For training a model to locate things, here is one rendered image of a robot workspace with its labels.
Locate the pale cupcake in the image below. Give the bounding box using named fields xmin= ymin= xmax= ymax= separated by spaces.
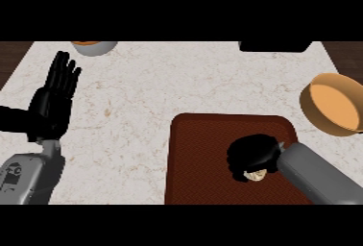
xmin=242 ymin=169 xmax=269 ymax=183

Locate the grey bowl with orange inside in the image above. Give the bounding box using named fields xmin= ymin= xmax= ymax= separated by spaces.
xmin=69 ymin=40 xmax=120 ymax=58

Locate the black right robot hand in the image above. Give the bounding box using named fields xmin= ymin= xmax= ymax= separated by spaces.
xmin=226 ymin=133 xmax=283 ymax=184

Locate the black appliance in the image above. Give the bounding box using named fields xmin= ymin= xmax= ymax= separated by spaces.
xmin=238 ymin=40 xmax=313 ymax=54

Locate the orange pot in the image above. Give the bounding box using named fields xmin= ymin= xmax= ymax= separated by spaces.
xmin=298 ymin=72 xmax=363 ymax=137

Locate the dark red tray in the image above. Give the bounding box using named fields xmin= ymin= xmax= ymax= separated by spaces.
xmin=164 ymin=112 xmax=314 ymax=206

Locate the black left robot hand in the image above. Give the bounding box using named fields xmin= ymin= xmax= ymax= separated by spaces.
xmin=0 ymin=50 xmax=84 ymax=143

